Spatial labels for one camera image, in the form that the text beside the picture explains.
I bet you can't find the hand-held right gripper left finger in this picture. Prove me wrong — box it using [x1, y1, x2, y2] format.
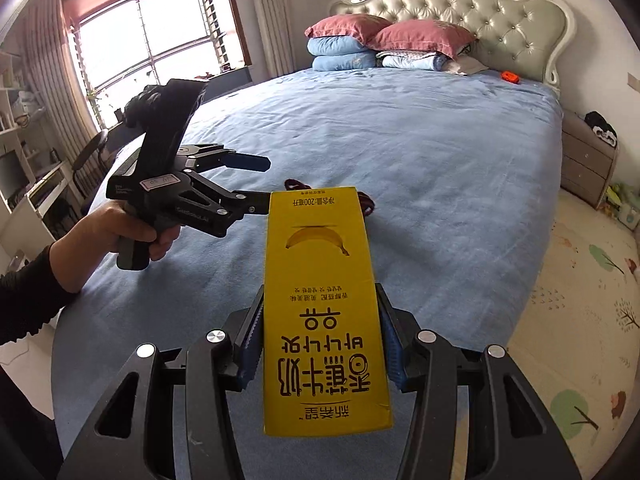
[57, 284, 266, 480]

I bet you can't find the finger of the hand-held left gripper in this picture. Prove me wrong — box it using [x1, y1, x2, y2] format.
[192, 172, 273, 223]
[186, 144, 272, 173]

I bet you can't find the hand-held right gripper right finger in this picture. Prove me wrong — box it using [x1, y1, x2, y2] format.
[375, 282, 583, 480]

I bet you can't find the yellow milk carton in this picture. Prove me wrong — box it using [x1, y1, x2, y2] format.
[262, 186, 394, 437]

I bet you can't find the person's left forearm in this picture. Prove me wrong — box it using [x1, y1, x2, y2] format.
[0, 242, 83, 348]

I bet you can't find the person's left hand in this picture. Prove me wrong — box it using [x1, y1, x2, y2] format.
[50, 201, 173, 293]

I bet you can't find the black office chair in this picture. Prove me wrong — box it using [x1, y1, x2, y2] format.
[72, 129, 110, 211]

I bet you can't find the white shelving unit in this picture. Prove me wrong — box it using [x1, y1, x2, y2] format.
[0, 50, 83, 246]

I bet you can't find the folded blue quilt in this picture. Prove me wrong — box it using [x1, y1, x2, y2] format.
[306, 36, 378, 72]

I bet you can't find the beige curtain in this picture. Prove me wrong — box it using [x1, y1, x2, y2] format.
[248, 0, 297, 81]

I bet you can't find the brown striped curtain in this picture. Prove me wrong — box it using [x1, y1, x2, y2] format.
[20, 0, 101, 161]

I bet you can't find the black monitor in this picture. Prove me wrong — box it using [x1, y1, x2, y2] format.
[0, 151, 31, 206]

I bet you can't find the pink pillow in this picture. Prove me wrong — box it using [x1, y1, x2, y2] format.
[305, 14, 393, 42]
[367, 19, 478, 59]

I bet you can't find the bed with blue sheet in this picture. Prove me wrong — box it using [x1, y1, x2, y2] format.
[50, 67, 563, 480]

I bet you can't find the cartoon tree play mat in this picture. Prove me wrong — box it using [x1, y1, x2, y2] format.
[505, 190, 640, 480]

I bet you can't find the patterned white blue pillow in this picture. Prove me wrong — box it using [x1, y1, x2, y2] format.
[375, 50, 451, 72]

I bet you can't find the person's dark clothing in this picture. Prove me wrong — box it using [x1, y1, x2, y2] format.
[0, 345, 66, 480]

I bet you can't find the grey nightstand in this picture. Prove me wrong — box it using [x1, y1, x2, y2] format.
[560, 110, 618, 209]

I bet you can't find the colourful toy pile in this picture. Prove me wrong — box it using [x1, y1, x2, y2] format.
[605, 182, 630, 216]

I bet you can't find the white green storage box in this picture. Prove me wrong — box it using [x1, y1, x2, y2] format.
[619, 196, 640, 231]

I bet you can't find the tufted green headboard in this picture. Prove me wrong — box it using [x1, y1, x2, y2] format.
[328, 0, 577, 101]

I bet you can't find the black white cloth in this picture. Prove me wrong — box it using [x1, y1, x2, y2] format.
[584, 111, 618, 148]

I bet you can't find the wooden frame window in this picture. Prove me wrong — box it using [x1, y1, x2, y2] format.
[62, 0, 251, 133]

